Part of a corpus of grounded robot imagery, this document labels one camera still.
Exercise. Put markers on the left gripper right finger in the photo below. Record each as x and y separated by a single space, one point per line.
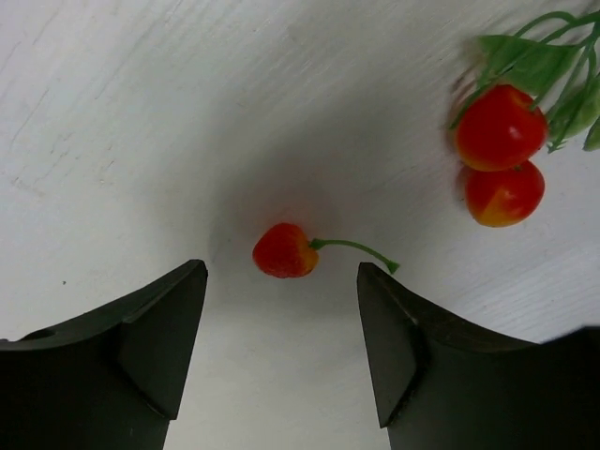
442 382

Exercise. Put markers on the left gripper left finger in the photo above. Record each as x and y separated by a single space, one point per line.
112 378

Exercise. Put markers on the single fake red cherry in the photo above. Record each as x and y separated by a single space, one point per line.
285 251

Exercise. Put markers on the fake cherry sprig with leaves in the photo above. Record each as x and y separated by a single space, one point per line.
537 88

